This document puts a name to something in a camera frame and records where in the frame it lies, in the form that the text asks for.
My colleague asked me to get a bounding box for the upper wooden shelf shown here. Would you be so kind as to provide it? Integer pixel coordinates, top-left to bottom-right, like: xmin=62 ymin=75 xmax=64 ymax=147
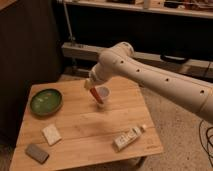
xmin=56 ymin=0 xmax=213 ymax=19

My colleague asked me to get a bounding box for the wooden shelf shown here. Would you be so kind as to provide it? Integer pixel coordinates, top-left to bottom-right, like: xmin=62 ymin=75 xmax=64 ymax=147
xmin=61 ymin=42 xmax=213 ymax=82
xmin=56 ymin=0 xmax=213 ymax=19

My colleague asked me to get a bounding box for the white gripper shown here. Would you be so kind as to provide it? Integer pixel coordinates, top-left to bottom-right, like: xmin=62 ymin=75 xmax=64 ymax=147
xmin=84 ymin=68 xmax=102 ymax=90

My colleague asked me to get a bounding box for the lower wooden shelf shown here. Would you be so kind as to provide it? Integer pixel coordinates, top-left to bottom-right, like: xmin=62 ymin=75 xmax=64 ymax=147
xmin=61 ymin=42 xmax=213 ymax=82

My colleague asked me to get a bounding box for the white ceramic cup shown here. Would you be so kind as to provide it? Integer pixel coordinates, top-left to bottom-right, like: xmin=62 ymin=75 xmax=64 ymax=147
xmin=96 ymin=86 xmax=110 ymax=108

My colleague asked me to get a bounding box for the white tube with cap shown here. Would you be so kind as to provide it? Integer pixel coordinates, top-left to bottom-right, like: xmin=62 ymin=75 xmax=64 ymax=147
xmin=113 ymin=125 xmax=147 ymax=151

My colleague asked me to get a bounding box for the wooden table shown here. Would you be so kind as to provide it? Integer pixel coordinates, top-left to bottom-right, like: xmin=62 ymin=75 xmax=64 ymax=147
xmin=9 ymin=77 xmax=163 ymax=171

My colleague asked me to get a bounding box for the black cable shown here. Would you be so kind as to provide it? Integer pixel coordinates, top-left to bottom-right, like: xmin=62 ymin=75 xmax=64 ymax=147
xmin=198 ymin=119 xmax=213 ymax=158

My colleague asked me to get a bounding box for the black handle object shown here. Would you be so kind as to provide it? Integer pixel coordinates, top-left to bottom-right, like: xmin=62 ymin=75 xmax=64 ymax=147
xmin=160 ymin=54 xmax=189 ymax=64

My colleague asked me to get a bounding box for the white sponge block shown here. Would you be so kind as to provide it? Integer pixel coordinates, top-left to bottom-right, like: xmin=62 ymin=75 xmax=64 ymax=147
xmin=42 ymin=124 xmax=62 ymax=146

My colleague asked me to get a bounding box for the metal stand pole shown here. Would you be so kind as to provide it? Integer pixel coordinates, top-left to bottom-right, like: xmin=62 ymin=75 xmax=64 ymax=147
xmin=62 ymin=0 xmax=76 ymax=46

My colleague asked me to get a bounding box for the red pepper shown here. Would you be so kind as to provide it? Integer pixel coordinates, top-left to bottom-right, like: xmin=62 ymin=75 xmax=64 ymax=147
xmin=90 ymin=87 xmax=103 ymax=104

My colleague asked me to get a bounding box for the green ceramic bowl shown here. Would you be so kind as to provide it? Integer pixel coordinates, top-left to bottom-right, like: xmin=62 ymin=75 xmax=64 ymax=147
xmin=30 ymin=88 xmax=63 ymax=117

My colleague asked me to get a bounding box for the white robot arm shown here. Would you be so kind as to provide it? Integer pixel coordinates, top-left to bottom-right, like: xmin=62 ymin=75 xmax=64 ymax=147
xmin=84 ymin=42 xmax=213 ymax=124

